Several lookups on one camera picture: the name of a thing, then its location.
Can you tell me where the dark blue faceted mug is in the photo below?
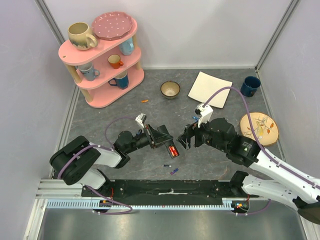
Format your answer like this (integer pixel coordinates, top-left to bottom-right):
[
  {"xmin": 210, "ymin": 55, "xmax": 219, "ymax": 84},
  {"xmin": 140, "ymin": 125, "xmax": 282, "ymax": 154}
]
[{"xmin": 108, "ymin": 71, "xmax": 129, "ymax": 90}]

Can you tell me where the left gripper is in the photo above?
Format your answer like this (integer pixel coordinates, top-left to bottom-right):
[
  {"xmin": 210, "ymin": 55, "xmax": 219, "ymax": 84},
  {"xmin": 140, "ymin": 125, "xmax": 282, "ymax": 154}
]
[{"xmin": 125, "ymin": 123, "xmax": 174, "ymax": 154}]

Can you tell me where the white square plate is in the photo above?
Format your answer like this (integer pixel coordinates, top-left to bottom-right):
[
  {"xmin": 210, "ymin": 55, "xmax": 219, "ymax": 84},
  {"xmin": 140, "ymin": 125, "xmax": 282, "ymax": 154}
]
[{"xmin": 188, "ymin": 71, "xmax": 233, "ymax": 109}]

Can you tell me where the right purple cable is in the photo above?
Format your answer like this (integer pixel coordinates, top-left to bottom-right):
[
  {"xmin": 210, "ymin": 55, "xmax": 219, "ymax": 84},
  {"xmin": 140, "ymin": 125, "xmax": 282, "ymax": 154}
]
[{"xmin": 203, "ymin": 86, "xmax": 320, "ymax": 216}]

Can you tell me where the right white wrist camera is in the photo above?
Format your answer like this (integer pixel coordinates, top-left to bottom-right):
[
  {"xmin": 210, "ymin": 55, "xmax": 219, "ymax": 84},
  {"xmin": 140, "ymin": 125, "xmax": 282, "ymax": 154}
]
[{"xmin": 195, "ymin": 103, "xmax": 213, "ymax": 128}]

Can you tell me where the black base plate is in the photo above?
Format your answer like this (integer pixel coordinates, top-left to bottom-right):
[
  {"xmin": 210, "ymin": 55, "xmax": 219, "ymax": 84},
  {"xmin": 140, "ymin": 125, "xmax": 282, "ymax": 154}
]
[{"xmin": 97, "ymin": 179, "xmax": 248, "ymax": 206}]

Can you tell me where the light blue mug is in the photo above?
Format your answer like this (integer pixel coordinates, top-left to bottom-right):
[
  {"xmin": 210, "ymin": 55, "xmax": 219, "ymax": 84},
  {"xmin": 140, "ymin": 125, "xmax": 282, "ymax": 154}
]
[{"xmin": 119, "ymin": 37, "xmax": 135, "ymax": 56}]

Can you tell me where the grey blue mug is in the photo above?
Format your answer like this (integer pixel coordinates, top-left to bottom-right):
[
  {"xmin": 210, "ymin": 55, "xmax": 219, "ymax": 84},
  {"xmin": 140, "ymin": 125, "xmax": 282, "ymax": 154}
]
[{"xmin": 77, "ymin": 62, "xmax": 100, "ymax": 82}]

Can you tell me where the purple cable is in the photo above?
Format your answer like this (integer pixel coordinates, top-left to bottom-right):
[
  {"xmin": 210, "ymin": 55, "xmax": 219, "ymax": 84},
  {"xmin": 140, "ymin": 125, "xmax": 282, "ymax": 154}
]
[
  {"xmin": 203, "ymin": 86, "xmax": 320, "ymax": 216},
  {"xmin": 56, "ymin": 117, "xmax": 135, "ymax": 215}
]

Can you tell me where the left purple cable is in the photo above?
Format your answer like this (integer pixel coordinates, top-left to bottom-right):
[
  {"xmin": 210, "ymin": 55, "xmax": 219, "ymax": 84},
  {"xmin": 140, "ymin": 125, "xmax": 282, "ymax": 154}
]
[{"xmin": 56, "ymin": 117, "xmax": 135, "ymax": 215}]

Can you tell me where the pink polka dot plate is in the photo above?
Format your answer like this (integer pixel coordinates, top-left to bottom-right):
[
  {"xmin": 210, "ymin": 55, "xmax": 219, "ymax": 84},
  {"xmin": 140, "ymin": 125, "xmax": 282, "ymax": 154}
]
[{"xmin": 91, "ymin": 11, "xmax": 133, "ymax": 41}]

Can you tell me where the beige brown ceramic bowl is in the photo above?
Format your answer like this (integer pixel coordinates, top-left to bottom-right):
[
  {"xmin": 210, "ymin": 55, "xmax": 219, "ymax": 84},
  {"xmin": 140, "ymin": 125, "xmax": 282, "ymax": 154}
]
[{"xmin": 160, "ymin": 81, "xmax": 181, "ymax": 99}]

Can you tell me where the red orange battery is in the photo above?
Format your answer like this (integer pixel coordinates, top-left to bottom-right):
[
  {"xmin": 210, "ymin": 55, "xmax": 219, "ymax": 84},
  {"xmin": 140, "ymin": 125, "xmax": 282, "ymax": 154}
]
[{"xmin": 172, "ymin": 146, "xmax": 179, "ymax": 157}]

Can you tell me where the black remote control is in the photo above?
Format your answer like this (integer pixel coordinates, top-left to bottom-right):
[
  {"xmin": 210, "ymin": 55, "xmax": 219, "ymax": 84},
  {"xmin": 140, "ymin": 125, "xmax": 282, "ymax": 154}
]
[{"xmin": 157, "ymin": 124, "xmax": 180, "ymax": 159}]

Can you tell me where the orange mug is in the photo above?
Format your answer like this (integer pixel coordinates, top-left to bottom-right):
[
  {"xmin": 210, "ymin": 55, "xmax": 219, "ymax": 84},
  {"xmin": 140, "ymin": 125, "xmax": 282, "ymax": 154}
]
[{"xmin": 107, "ymin": 54, "xmax": 124, "ymax": 69}]

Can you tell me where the beige ceramic mug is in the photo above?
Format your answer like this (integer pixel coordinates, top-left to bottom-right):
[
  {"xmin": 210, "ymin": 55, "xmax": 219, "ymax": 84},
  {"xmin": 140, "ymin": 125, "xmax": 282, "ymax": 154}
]
[{"xmin": 68, "ymin": 22, "xmax": 98, "ymax": 51}]

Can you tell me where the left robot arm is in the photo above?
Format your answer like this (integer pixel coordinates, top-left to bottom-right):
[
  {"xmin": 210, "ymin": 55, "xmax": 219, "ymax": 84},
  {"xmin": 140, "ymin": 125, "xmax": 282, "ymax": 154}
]
[{"xmin": 49, "ymin": 124, "xmax": 179, "ymax": 197}]

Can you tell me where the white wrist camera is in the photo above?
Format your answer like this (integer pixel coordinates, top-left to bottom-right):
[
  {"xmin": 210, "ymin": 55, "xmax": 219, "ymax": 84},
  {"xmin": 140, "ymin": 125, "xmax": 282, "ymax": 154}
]
[
  {"xmin": 135, "ymin": 113, "xmax": 147, "ymax": 130},
  {"xmin": 195, "ymin": 103, "xmax": 213, "ymax": 128}
]

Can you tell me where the pink three-tier shelf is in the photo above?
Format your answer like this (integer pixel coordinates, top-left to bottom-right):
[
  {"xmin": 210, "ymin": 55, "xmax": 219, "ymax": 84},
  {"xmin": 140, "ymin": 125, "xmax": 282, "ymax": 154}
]
[{"xmin": 58, "ymin": 19, "xmax": 145, "ymax": 108}]

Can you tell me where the blue purple battery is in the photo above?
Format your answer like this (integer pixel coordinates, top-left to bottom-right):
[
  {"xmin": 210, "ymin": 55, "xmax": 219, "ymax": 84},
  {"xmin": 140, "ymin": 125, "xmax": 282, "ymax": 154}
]
[{"xmin": 170, "ymin": 168, "xmax": 179, "ymax": 175}]

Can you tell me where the round wooden bird coaster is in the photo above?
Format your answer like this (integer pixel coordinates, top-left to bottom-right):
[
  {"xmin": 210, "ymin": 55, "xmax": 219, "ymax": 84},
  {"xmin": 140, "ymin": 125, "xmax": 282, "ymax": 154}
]
[{"xmin": 239, "ymin": 112, "xmax": 279, "ymax": 146}]

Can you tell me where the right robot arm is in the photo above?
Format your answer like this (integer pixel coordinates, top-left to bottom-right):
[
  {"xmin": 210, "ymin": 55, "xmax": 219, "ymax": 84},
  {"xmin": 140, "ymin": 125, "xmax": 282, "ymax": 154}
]
[{"xmin": 177, "ymin": 118, "xmax": 320, "ymax": 224}]

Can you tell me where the navy blue cup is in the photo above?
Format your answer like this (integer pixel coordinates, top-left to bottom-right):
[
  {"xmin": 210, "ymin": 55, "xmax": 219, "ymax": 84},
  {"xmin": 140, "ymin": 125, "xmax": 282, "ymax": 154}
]
[{"xmin": 240, "ymin": 76, "xmax": 261, "ymax": 97}]

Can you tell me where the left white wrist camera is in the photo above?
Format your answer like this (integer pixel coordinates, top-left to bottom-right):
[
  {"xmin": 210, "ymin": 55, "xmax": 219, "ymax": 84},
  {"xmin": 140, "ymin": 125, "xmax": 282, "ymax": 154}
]
[{"xmin": 135, "ymin": 113, "xmax": 147, "ymax": 130}]

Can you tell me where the white slotted cable duct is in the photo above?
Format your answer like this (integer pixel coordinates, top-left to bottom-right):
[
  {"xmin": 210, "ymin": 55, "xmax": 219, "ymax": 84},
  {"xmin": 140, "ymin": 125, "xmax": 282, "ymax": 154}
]
[{"xmin": 46, "ymin": 199, "xmax": 234, "ymax": 211}]

